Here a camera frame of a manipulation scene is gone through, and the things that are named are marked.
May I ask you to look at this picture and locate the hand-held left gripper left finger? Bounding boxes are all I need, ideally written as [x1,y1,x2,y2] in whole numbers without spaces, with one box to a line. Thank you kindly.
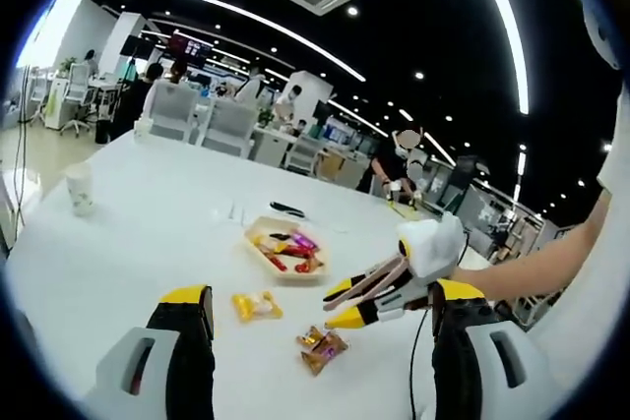
[83,284,217,420]

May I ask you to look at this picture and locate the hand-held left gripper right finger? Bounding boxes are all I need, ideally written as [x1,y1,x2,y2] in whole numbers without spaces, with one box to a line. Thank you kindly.
[430,277,561,420]

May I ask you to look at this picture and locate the small orange brown food packet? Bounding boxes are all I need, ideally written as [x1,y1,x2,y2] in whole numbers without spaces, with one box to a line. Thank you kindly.
[295,325,327,348]

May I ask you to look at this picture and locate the long brown red food bar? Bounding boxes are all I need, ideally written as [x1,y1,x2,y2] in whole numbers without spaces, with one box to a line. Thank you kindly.
[265,250,290,273]

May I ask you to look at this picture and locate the beige hexagonal container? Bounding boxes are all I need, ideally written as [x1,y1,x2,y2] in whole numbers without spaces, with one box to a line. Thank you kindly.
[243,215,332,286]

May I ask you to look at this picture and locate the black monitor on tripod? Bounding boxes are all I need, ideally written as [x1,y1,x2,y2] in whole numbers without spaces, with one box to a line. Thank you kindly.
[449,152,489,206]

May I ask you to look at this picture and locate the person's white shirt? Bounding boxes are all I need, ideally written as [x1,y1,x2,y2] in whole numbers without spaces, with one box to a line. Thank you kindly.
[531,90,630,420]

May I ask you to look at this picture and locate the printed paper cup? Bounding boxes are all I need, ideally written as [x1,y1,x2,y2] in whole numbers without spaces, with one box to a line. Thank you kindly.
[62,161,95,218]

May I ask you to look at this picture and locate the long ceiling light strip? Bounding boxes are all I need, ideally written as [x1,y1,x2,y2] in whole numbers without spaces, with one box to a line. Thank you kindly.
[464,0,532,116]
[83,0,369,84]

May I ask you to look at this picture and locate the white chest-worn device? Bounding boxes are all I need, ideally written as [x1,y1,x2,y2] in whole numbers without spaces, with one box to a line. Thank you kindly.
[582,0,622,71]

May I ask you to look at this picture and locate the hanging red display screen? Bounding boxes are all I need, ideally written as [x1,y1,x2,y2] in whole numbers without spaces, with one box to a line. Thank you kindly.
[168,30,217,61]

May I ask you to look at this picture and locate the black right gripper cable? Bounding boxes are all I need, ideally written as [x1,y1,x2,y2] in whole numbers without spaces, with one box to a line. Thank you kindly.
[407,309,430,420]

